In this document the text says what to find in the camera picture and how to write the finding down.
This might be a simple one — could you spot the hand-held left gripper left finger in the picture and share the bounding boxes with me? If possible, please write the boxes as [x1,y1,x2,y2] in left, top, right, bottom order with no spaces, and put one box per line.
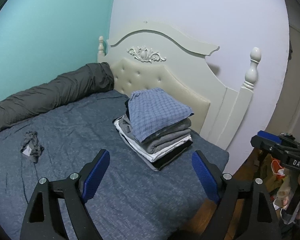
[20,149,110,240]

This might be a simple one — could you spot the blue checked shorts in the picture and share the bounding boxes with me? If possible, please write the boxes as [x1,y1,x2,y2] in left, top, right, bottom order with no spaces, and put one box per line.
[128,87,194,142]

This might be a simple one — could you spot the bed with blue sheet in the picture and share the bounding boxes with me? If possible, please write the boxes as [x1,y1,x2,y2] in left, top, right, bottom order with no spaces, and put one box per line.
[0,90,230,240]

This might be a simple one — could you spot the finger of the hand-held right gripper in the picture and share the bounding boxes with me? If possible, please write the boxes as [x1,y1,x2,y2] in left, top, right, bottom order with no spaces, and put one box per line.
[251,135,283,157]
[257,130,290,146]

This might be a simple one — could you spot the black folded garment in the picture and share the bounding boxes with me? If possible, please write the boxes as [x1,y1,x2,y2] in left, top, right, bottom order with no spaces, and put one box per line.
[124,99,132,128]

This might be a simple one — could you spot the cream tufted headboard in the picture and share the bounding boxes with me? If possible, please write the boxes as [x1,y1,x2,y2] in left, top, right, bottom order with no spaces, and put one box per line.
[107,21,255,151]

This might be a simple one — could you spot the beige door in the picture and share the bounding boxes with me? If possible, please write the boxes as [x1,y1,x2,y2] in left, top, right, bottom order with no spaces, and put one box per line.
[288,22,300,135]

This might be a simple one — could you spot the white folded garment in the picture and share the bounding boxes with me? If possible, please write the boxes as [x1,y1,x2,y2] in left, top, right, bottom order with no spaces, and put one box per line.
[113,119,193,162]

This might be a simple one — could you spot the grey underwear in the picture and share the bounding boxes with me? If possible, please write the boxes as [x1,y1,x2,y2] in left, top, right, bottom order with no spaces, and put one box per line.
[20,131,45,163]

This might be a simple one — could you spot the rolled grey duvet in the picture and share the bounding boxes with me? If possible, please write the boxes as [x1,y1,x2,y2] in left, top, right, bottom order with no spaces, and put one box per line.
[0,62,115,137]

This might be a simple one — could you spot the large cream bedpost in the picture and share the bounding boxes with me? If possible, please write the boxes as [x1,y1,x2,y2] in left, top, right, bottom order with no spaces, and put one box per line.
[241,47,262,91]

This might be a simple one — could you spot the small cream bedpost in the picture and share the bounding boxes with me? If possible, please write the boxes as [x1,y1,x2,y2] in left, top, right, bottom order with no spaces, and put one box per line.
[98,36,107,57]

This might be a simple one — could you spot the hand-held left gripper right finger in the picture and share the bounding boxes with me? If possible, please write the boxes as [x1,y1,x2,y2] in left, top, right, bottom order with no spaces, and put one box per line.
[191,150,282,240]

